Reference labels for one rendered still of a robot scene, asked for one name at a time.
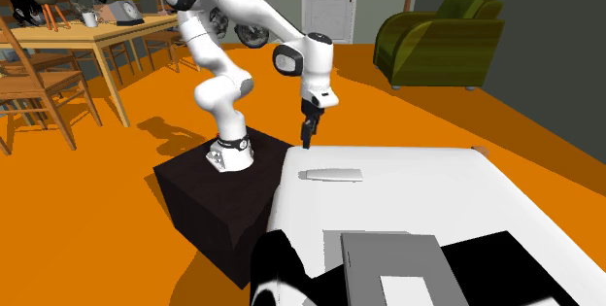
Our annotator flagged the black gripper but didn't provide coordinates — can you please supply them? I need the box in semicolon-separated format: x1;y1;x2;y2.
300;97;326;151

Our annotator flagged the black motorcycle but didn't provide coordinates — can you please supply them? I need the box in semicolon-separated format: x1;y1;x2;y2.
208;6;272;50

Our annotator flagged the dark robot stand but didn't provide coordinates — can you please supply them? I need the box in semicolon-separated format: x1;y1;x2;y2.
152;126;295;291

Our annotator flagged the white door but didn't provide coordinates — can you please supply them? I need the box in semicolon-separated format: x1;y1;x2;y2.
300;0;360;46

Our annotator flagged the green armchair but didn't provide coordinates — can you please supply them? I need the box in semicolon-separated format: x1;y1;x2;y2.
372;0;506;92

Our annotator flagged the wooden dining table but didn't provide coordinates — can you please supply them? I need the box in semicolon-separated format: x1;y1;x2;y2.
0;0;182;129

